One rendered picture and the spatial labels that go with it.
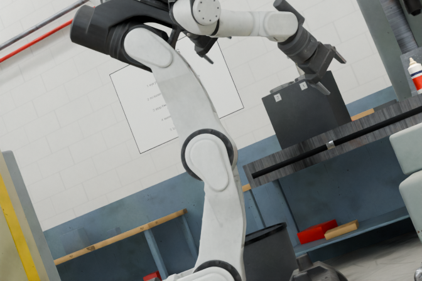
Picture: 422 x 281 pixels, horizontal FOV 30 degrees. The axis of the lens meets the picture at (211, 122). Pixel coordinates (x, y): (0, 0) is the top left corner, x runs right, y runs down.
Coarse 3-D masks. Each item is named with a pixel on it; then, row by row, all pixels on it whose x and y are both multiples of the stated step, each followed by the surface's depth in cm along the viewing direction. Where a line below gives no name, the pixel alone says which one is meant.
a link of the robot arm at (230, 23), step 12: (180, 0) 196; (180, 12) 195; (228, 12) 199; (240, 12) 202; (180, 24) 199; (192, 24) 194; (216, 24) 196; (228, 24) 198; (240, 24) 200; (216, 36) 199; (228, 36) 202
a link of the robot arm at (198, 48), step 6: (192, 36) 257; (198, 36) 259; (204, 36) 260; (198, 42) 259; (204, 42) 261; (210, 42) 262; (198, 48) 263; (204, 48) 261; (210, 48) 263; (198, 54) 264; (204, 54) 263
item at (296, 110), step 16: (304, 80) 251; (272, 96) 258; (288, 96) 255; (304, 96) 252; (320, 96) 249; (336, 96) 254; (272, 112) 259; (288, 112) 256; (304, 112) 253; (320, 112) 250; (336, 112) 249; (288, 128) 256; (304, 128) 254; (320, 128) 251; (288, 144) 257
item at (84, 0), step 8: (80, 0) 766; (88, 0) 764; (64, 8) 776; (72, 8) 771; (56, 16) 780; (40, 24) 788; (64, 24) 777; (24, 32) 796; (32, 32) 795; (48, 32) 786; (8, 40) 806; (16, 40) 803; (40, 40) 792; (0, 48) 811; (24, 48) 800; (8, 56) 809
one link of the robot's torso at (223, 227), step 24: (192, 144) 208; (216, 144) 206; (192, 168) 207; (216, 168) 206; (216, 192) 206; (240, 192) 219; (216, 216) 210; (240, 216) 209; (216, 240) 210; (240, 240) 209; (216, 264) 208; (240, 264) 209
